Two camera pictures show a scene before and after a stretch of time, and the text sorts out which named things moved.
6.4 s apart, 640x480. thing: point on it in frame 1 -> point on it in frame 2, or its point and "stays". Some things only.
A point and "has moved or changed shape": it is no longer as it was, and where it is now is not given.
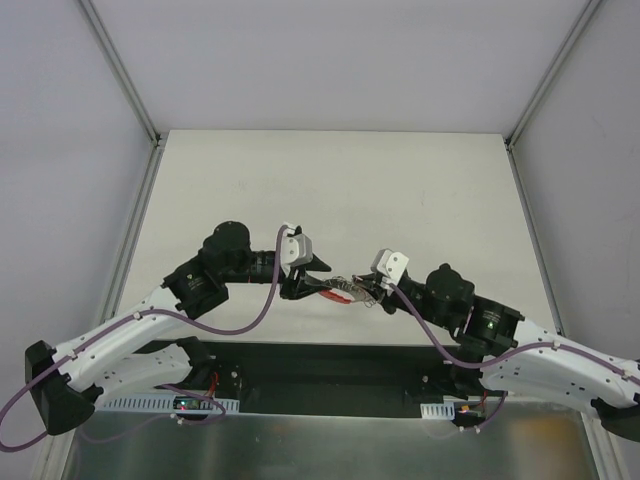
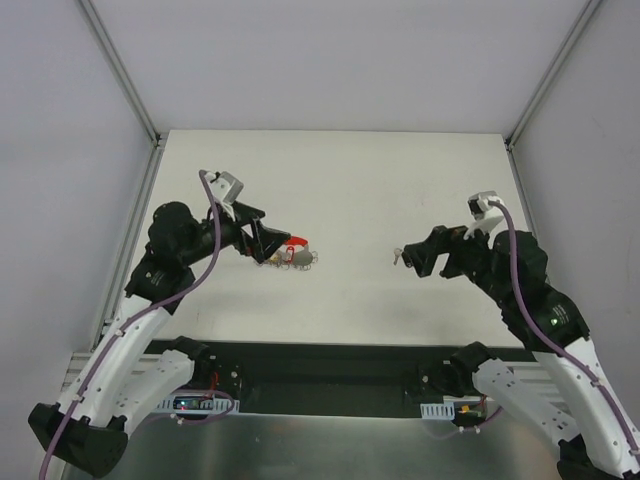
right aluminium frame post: (586, 13) stays
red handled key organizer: (341, 290) has moved or changed shape
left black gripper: (291, 283) -> (252, 232)
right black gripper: (385, 295) -> (441, 251)
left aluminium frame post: (121, 70) stays
